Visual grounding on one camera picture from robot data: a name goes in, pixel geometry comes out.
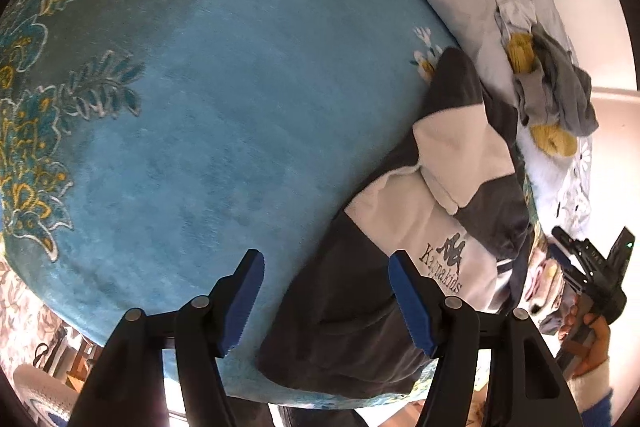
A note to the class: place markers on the grey garment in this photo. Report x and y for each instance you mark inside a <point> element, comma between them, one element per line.
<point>565,92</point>

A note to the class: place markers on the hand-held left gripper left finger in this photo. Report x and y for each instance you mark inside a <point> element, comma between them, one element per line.
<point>245,302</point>

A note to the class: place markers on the white garment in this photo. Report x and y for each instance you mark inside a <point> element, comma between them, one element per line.
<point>512,9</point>

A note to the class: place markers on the person's right forearm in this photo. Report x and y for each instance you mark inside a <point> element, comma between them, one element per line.
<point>595,397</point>

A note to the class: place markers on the yellow knit sweater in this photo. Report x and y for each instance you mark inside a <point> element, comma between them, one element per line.
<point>552,142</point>

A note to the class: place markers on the dark grey white sweatshirt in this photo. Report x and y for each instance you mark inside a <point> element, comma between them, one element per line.
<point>350,307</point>

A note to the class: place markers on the blue floral plush blanket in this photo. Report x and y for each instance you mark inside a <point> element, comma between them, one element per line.
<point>225,107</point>

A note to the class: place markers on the person's right hand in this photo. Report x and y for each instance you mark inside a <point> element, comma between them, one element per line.
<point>595,347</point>

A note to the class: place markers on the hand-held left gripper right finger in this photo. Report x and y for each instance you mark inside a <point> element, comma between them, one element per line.
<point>410,302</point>

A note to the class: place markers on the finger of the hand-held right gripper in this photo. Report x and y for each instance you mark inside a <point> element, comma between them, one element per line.
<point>567,239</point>
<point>570,274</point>

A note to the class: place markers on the white ribbed round object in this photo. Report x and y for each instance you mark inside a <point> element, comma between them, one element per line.
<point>42,394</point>

